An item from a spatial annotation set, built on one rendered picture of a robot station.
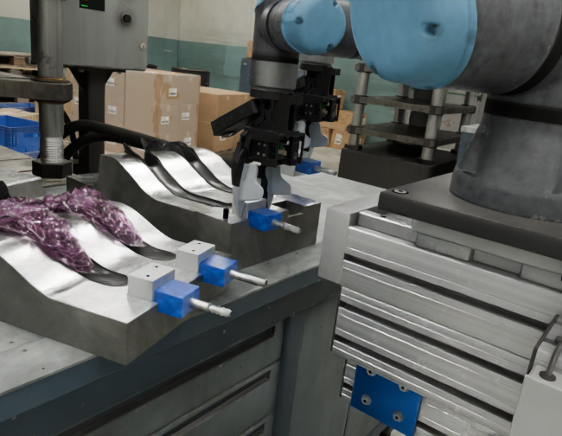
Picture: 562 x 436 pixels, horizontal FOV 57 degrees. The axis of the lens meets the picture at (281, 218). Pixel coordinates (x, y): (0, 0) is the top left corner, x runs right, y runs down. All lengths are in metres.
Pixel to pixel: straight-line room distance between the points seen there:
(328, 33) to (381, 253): 0.30
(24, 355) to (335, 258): 0.37
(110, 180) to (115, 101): 4.09
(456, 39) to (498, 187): 0.16
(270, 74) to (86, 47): 0.92
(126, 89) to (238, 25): 4.56
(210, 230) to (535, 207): 0.54
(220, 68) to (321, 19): 8.82
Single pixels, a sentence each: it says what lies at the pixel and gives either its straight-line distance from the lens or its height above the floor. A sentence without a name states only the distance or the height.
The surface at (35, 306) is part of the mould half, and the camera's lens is 0.70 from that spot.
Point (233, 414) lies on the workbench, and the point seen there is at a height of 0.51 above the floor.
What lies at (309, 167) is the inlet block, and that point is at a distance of 1.15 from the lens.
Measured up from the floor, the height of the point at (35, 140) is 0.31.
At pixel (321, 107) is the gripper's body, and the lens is 1.12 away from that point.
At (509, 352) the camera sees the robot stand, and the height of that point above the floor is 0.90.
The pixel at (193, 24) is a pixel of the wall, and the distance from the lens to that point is 10.01.
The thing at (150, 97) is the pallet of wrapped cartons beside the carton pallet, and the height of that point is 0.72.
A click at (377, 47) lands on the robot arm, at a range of 0.46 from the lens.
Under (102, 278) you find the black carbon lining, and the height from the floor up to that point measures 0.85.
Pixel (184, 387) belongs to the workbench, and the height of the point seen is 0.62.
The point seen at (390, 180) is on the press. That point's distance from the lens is 4.99.
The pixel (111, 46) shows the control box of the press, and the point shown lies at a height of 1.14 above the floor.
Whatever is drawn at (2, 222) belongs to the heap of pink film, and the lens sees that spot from 0.79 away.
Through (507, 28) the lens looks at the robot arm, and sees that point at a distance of 0.46.
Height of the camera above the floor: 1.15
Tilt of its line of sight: 17 degrees down
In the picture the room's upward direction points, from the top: 6 degrees clockwise
